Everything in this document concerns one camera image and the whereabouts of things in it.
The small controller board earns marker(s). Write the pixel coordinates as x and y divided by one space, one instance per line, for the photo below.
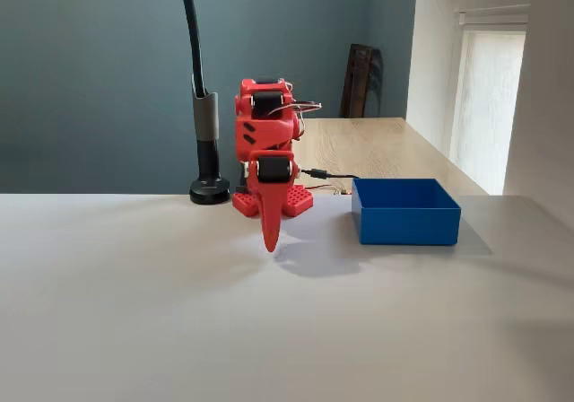
343 191

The blue plastic box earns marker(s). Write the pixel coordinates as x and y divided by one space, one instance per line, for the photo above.
408 227

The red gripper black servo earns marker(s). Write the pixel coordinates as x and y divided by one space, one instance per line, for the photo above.
273 170

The red robot arm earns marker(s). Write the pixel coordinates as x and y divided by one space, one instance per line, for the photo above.
264 128

